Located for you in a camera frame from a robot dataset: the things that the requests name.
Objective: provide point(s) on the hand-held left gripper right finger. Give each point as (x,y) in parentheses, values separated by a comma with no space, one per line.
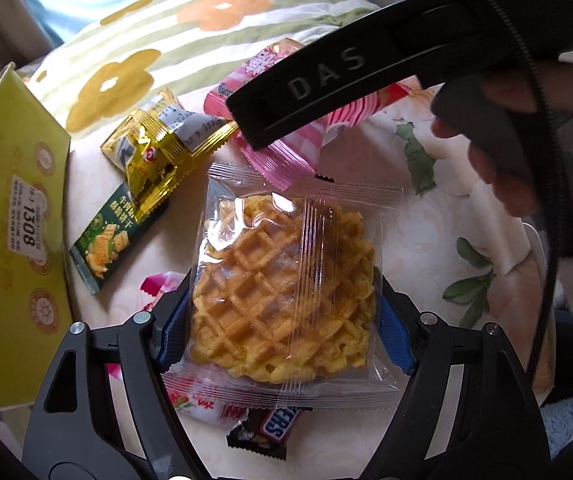
(396,337)

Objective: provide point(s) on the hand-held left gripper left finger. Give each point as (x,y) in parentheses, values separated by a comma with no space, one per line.
(174,330)

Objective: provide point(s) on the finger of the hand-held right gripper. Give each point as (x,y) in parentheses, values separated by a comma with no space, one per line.
(286,127)

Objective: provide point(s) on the pink striped snack packet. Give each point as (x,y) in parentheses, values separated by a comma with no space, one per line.
(286,157)

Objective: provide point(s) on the clear waffle packet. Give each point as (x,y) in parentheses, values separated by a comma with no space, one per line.
(281,280)

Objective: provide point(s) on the green cardboard box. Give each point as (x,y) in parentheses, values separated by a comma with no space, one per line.
(11,210)

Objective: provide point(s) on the person's right hand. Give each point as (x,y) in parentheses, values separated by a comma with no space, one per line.
(508,180)

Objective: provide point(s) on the dark green biscuit packet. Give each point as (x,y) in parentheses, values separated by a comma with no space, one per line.
(111,245)

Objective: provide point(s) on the gold snack packet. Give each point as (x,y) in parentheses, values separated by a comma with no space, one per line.
(166,150)

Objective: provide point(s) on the chocolate bar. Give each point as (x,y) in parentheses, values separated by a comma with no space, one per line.
(266,427)

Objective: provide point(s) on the floral striped quilt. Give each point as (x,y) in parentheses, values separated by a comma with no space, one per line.
(166,45)

